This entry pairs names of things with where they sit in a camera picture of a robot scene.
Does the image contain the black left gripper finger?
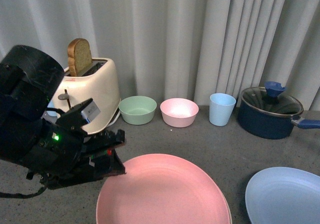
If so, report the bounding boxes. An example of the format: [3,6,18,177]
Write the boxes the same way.
[106,149,126,177]

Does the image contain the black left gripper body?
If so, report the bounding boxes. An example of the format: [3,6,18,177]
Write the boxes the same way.
[26,119,125,189]

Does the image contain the pink plate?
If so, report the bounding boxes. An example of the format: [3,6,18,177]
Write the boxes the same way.
[96,154,232,224]

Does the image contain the blue plate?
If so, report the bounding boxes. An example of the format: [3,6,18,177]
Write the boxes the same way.
[245,167,320,224]

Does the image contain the light blue cup behind toaster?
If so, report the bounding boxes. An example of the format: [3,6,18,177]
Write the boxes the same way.
[46,101,57,117]

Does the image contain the green bowl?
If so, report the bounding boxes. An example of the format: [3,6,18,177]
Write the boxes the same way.
[119,96,157,125]

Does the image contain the cream white toaster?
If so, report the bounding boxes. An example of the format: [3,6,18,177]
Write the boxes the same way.
[51,58,121,135]

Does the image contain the pink bowl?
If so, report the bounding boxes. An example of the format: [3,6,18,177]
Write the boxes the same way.
[160,98,199,128]

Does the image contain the brown bread slice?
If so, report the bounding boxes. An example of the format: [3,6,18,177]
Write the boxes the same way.
[67,38,92,77]

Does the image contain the beige plate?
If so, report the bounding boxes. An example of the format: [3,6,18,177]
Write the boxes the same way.
[226,202,233,224]

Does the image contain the grey curtain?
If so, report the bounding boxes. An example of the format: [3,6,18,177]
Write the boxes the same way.
[0,0,320,111]

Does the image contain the dark blue saucepan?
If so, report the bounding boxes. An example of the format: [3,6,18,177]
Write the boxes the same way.
[237,99,320,140]

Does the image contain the glass pot lid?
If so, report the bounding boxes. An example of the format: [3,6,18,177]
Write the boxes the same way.
[240,81,304,117]

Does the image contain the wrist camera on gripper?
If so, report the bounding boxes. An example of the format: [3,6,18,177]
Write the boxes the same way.
[56,98,101,133]

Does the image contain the white toaster cable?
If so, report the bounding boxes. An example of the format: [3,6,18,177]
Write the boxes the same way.
[107,108,122,127]

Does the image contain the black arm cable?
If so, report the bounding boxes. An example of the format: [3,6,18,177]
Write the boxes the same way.
[0,186,47,199]

